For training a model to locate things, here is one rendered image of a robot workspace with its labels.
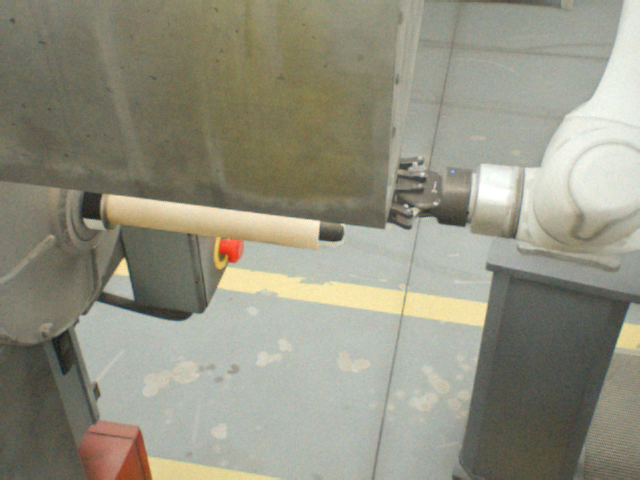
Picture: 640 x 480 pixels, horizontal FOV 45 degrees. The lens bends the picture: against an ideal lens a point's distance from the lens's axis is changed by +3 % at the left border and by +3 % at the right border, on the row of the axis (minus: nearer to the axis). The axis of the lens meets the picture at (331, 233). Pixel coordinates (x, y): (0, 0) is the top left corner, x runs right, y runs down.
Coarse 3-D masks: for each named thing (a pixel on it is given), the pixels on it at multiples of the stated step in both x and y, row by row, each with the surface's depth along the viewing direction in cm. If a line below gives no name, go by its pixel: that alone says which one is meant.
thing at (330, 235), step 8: (320, 224) 62; (328, 224) 62; (336, 224) 62; (320, 232) 62; (328, 232) 62; (336, 232) 62; (344, 232) 62; (320, 240) 62; (328, 240) 62; (336, 240) 62; (344, 240) 63
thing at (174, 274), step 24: (144, 240) 95; (168, 240) 94; (192, 240) 93; (216, 240) 101; (144, 264) 97; (168, 264) 96; (192, 264) 96; (216, 264) 102; (144, 288) 100; (168, 288) 99; (192, 288) 98; (216, 288) 104; (144, 312) 106; (168, 312) 107; (192, 312) 101
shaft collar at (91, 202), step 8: (88, 192) 64; (88, 200) 64; (96, 200) 64; (104, 200) 64; (88, 208) 64; (96, 208) 64; (104, 208) 64; (88, 216) 64; (96, 216) 64; (104, 216) 64; (88, 224) 65; (96, 224) 64; (104, 224) 64; (112, 224) 66
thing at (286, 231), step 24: (120, 216) 64; (144, 216) 64; (168, 216) 63; (192, 216) 63; (216, 216) 63; (240, 216) 62; (264, 216) 62; (264, 240) 63; (288, 240) 62; (312, 240) 62
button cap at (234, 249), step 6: (234, 240) 102; (240, 240) 103; (222, 246) 103; (228, 246) 102; (234, 246) 102; (240, 246) 103; (222, 252) 103; (228, 252) 102; (234, 252) 102; (240, 252) 103; (228, 258) 102; (234, 258) 102; (240, 258) 103
